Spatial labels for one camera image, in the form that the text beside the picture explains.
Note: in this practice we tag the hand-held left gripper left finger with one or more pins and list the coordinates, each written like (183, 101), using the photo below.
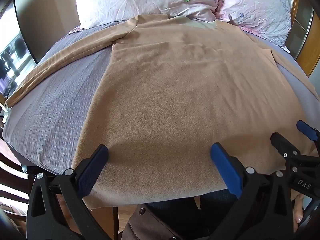
(93, 170)

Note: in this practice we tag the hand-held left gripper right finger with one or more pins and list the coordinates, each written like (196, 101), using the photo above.
(226, 170)

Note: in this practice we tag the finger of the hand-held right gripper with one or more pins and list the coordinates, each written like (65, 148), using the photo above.
(306, 130)
(282, 142)

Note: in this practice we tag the tan long-sleeve shirt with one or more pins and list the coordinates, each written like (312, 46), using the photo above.
(175, 92)

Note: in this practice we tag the person's right hand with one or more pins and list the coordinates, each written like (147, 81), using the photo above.
(298, 212)

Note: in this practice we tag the person's dark trousers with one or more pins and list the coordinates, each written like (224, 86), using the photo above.
(220, 205)

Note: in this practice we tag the dark wooden bed leg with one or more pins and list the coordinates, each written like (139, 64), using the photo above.
(115, 223)

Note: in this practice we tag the person's brown jacket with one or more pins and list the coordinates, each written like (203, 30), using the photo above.
(145, 226)

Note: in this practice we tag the grey-purple bed sheet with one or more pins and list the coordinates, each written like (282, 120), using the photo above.
(62, 100)

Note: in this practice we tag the dark wooden chair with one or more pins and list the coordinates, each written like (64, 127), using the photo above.
(11, 180)

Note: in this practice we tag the wooden headboard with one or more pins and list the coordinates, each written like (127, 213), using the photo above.
(306, 42)

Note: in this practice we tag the pink floral pillow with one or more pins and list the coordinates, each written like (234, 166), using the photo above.
(257, 10)

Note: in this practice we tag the window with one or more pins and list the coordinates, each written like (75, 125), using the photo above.
(17, 55)

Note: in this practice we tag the large floral white pillow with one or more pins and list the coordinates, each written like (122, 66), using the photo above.
(140, 0)

